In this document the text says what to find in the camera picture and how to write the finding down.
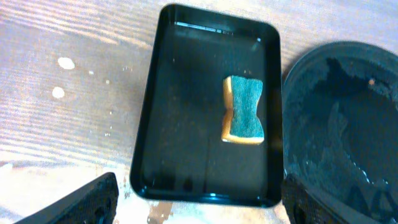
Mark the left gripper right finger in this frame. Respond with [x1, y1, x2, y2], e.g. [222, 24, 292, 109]
[281, 174, 377, 224]

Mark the black rectangular tray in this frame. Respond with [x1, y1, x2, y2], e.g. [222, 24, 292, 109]
[130, 4, 284, 207]

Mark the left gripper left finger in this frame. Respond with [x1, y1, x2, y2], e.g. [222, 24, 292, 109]
[16, 172, 119, 224]

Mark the green and yellow sponge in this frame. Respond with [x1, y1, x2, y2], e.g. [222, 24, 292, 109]
[221, 76, 265, 145]

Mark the black round tray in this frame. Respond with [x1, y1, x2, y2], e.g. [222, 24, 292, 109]
[282, 41, 397, 223]

